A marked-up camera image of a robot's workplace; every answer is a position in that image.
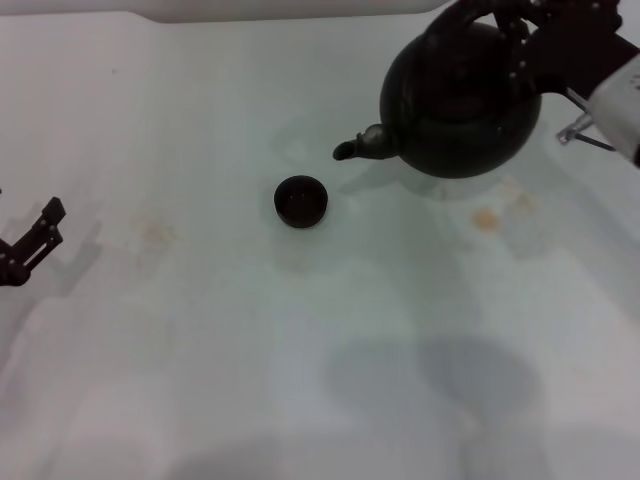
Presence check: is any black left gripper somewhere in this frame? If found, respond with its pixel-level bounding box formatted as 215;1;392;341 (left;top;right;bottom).
0;196;67;289

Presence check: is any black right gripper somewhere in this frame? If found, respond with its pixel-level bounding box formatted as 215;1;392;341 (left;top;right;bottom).
492;0;640;97

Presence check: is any black round teapot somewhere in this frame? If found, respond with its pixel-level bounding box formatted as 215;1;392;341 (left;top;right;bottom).
332;0;544;180

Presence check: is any black teacup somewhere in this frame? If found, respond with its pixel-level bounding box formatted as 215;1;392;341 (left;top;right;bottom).
273;174;330;230

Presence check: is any right arm cable with plug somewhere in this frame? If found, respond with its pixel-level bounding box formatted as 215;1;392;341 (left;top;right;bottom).
555;85;619;152

